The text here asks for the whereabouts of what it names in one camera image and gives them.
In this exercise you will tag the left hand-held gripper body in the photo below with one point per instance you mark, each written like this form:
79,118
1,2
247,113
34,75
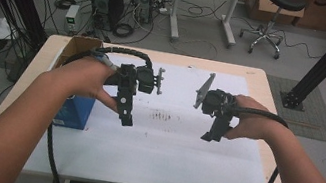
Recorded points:
146,80

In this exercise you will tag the blue box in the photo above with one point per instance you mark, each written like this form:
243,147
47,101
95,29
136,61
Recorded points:
77,112

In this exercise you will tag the large black computer tower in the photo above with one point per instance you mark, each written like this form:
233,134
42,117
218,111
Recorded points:
107,2

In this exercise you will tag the grey floor mat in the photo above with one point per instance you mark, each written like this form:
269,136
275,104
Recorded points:
314,121

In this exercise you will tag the white paper sheet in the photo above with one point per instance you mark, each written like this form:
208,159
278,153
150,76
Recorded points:
156,158

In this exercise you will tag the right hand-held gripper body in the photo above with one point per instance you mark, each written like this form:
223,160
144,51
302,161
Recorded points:
218,103

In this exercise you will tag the white bench power supply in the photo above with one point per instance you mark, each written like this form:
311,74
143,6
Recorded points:
71,18

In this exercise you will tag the open cardboard box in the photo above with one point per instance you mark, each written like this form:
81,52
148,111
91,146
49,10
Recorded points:
81,46

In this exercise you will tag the flat brown cardboard box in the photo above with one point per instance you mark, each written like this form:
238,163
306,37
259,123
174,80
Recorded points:
266,10

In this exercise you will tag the person's right hand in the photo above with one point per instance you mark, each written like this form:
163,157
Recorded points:
256,128

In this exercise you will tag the person's left hand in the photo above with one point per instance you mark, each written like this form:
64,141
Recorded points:
82,77

